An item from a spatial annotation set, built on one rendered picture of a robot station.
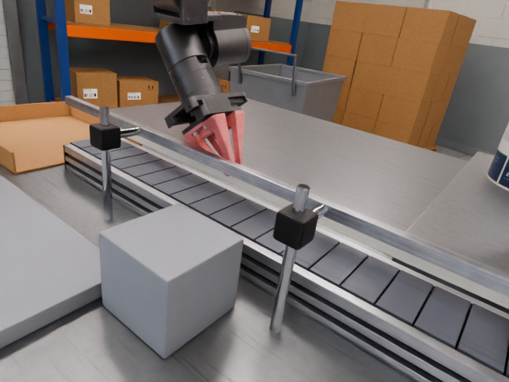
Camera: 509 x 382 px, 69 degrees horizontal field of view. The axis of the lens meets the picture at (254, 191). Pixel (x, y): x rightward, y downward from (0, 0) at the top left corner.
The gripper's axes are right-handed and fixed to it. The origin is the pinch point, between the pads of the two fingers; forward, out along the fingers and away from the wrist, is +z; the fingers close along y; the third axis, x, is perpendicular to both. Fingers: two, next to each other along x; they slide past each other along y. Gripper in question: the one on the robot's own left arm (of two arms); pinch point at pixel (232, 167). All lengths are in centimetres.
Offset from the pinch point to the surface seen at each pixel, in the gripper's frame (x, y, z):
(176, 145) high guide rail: 3.7, -4.3, -5.6
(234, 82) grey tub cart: 130, 177, -77
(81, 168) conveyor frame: 27.6, -5.4, -11.5
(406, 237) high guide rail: -19.9, -4.1, 13.4
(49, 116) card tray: 58, 7, -34
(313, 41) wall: 215, 517, -182
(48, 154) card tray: 39.0, -4.5, -18.6
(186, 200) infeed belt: 7.4, -3.2, 1.4
